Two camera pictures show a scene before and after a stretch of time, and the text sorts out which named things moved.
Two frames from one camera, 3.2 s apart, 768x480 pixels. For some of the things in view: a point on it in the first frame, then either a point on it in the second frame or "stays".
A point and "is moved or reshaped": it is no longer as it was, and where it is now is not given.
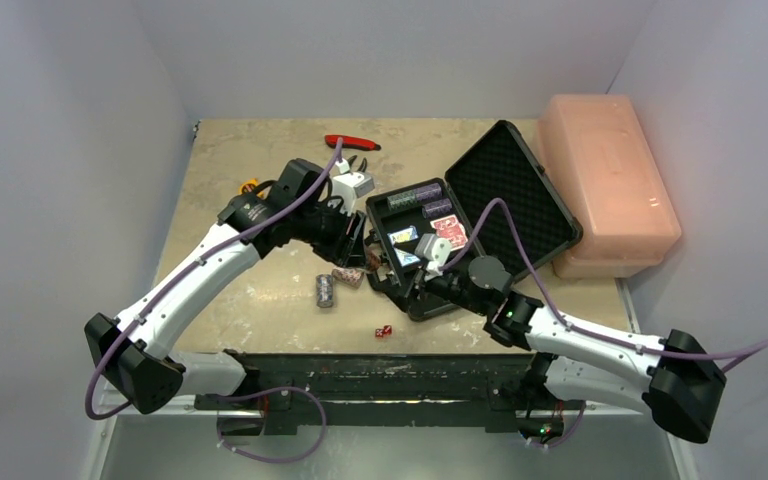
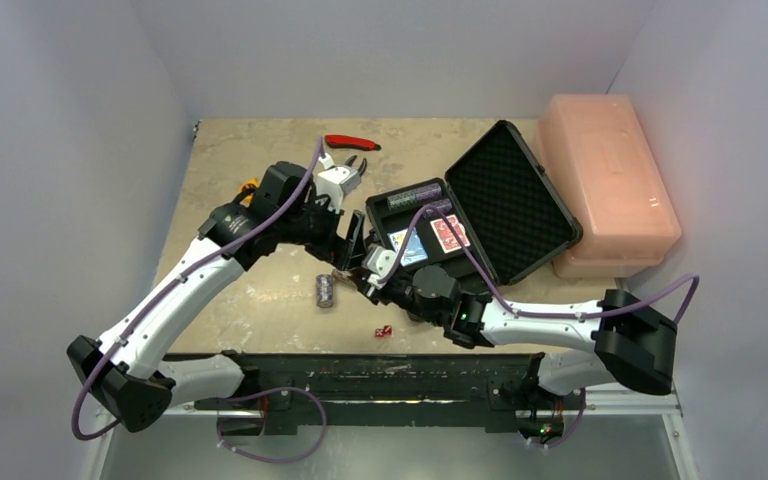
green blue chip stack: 400,200 stays
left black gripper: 347,248 stays
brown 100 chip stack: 373,260 is moved or reshaped
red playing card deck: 449,228 stays
